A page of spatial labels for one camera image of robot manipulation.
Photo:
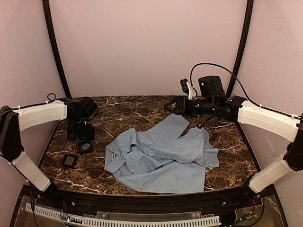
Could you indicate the black square tray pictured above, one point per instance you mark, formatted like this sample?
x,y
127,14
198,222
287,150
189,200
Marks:
x,y
85,152
69,160

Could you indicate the near black square tray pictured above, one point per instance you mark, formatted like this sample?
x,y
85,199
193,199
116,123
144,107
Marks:
x,y
69,160

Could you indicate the left black frame post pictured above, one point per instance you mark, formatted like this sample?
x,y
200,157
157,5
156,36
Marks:
x,y
55,49

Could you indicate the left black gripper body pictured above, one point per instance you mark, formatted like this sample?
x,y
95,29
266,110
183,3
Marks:
x,y
80,136

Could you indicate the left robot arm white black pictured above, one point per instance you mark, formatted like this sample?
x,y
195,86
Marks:
x,y
15,120

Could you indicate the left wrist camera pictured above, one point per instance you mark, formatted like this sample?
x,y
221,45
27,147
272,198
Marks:
x,y
89,108

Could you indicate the black front table rail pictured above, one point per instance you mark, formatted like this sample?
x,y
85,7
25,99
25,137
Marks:
x,y
223,201

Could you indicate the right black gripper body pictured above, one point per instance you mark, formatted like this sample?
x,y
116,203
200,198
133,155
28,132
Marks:
x,y
180,106

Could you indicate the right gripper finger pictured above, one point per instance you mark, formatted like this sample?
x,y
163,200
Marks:
x,y
171,105
172,110

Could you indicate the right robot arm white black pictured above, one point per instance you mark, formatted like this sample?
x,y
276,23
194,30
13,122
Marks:
x,y
213,102

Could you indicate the white slotted cable duct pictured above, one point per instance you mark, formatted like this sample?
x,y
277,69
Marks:
x,y
132,221

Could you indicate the far black square tray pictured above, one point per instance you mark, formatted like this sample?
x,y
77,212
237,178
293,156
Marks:
x,y
85,152

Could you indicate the right black frame post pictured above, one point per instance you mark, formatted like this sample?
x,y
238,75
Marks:
x,y
244,36

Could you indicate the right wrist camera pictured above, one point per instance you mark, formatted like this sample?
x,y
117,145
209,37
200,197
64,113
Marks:
x,y
188,89

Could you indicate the black frame post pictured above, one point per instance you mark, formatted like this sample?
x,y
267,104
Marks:
x,y
55,49
244,36

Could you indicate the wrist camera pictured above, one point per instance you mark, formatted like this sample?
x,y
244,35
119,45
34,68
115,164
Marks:
x,y
89,108
188,89

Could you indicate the light blue shirt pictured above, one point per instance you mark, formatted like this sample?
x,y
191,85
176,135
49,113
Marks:
x,y
162,159

